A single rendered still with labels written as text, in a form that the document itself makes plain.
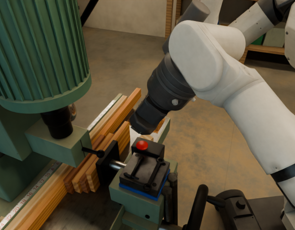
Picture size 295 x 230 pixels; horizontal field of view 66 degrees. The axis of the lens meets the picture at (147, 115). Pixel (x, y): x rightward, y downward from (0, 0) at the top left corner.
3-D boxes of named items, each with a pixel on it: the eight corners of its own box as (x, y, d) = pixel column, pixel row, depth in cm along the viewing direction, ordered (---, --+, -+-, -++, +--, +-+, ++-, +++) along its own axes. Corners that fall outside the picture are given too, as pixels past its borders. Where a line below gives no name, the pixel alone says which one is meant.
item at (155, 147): (157, 201, 52) (158, 188, 49) (115, 185, 56) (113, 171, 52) (175, 159, 62) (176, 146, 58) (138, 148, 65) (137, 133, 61)
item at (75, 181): (81, 193, 60) (77, 183, 57) (75, 191, 61) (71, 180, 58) (116, 144, 74) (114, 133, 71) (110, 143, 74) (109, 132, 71)
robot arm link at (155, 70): (155, 147, 46) (191, 115, 38) (117, 118, 45) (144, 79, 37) (175, 111, 55) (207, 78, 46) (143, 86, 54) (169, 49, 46)
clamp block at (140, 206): (158, 227, 57) (159, 208, 51) (110, 206, 61) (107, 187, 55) (176, 180, 67) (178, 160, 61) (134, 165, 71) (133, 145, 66)
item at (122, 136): (95, 192, 61) (90, 175, 56) (90, 190, 61) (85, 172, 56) (130, 139, 76) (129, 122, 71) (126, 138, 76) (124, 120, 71)
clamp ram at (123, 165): (123, 194, 60) (121, 173, 54) (99, 184, 62) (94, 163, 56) (138, 168, 66) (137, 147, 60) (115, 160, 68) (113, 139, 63)
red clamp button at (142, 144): (144, 152, 56) (144, 149, 56) (134, 148, 57) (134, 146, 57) (150, 144, 59) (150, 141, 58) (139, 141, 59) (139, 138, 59)
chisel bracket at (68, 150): (78, 172, 55) (70, 149, 50) (33, 155, 60) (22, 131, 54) (95, 151, 61) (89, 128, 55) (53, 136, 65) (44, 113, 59)
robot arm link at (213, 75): (196, 47, 42) (239, 107, 37) (160, 45, 36) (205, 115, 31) (220, 16, 37) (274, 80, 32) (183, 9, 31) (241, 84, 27)
